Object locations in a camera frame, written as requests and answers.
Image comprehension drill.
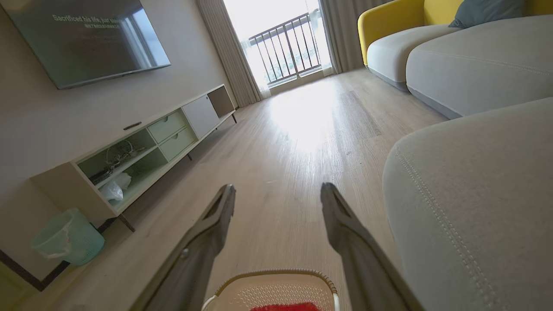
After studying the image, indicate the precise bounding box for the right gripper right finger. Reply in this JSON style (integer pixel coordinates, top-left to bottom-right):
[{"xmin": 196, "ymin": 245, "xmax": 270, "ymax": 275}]
[{"xmin": 320, "ymin": 182, "xmax": 426, "ymax": 311}]

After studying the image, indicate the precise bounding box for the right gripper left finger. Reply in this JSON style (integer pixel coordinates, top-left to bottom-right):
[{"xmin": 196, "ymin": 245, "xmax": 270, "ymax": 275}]
[{"xmin": 130, "ymin": 184, "xmax": 236, "ymax": 311}]

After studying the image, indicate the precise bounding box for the orange cloth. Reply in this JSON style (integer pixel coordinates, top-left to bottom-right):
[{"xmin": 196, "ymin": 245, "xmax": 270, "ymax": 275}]
[{"xmin": 249, "ymin": 302, "xmax": 321, "ymax": 311}]

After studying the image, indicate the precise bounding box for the grey and yellow sofa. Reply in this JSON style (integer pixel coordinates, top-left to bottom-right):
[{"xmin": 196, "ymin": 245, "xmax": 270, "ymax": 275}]
[{"xmin": 357, "ymin": 0, "xmax": 553, "ymax": 311}]

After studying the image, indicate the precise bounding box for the white perforated laundry basket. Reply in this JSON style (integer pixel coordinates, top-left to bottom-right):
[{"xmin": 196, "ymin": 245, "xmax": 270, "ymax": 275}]
[{"xmin": 201, "ymin": 269, "xmax": 341, "ymax": 311}]

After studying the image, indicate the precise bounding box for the white plastic bag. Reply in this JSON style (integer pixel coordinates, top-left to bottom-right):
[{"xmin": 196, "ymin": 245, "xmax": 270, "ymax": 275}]
[{"xmin": 98, "ymin": 172, "xmax": 132, "ymax": 202}]

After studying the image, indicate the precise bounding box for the pale green trash bin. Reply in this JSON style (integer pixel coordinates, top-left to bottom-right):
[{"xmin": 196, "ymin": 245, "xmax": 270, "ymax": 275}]
[{"xmin": 32, "ymin": 207, "xmax": 106, "ymax": 267}]

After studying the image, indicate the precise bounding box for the pale green cabinet drawer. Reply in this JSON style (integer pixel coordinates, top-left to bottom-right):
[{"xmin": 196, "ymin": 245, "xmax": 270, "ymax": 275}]
[
  {"xmin": 146, "ymin": 111, "xmax": 188, "ymax": 144},
  {"xmin": 159, "ymin": 126, "xmax": 199, "ymax": 162}
]

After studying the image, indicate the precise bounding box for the long white TV cabinet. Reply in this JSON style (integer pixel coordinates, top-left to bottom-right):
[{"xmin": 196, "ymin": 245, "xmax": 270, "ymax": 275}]
[{"xmin": 30, "ymin": 84, "xmax": 238, "ymax": 233}]

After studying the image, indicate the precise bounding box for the white cabinet door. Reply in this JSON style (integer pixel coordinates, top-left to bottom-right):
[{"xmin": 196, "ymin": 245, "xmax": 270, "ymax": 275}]
[{"xmin": 181, "ymin": 95, "xmax": 220, "ymax": 139}]

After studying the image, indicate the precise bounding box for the brown cabinet door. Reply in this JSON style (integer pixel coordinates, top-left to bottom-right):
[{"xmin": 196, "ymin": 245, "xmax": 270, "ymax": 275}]
[{"xmin": 207, "ymin": 85, "xmax": 236, "ymax": 118}]

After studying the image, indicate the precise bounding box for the grey pleated curtain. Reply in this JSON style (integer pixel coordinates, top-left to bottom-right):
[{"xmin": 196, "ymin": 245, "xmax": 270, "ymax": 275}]
[
  {"xmin": 196, "ymin": 0, "xmax": 272, "ymax": 108},
  {"xmin": 318, "ymin": 0, "xmax": 392, "ymax": 74}
]

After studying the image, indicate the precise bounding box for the dark metal balcony railing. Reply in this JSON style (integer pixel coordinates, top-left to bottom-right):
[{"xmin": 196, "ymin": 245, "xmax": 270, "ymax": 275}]
[{"xmin": 248, "ymin": 12, "xmax": 324, "ymax": 86}]

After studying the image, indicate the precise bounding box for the bright balcony window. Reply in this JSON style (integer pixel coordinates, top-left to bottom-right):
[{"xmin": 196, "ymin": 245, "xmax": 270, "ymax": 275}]
[{"xmin": 222, "ymin": 0, "xmax": 334, "ymax": 94}]

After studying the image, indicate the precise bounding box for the dark teal cushion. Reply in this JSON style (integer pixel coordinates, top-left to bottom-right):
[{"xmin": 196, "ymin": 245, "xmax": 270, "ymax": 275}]
[{"xmin": 448, "ymin": 0, "xmax": 526, "ymax": 29}]

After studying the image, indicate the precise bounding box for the tangle of cables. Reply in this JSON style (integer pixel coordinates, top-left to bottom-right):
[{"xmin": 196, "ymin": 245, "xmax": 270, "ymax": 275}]
[{"xmin": 88, "ymin": 140, "xmax": 148, "ymax": 186}]

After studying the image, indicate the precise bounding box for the wall mounted flat television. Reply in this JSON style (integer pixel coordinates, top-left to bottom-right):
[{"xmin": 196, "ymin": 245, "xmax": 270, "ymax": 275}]
[{"xmin": 0, "ymin": 0, "xmax": 172, "ymax": 90}]

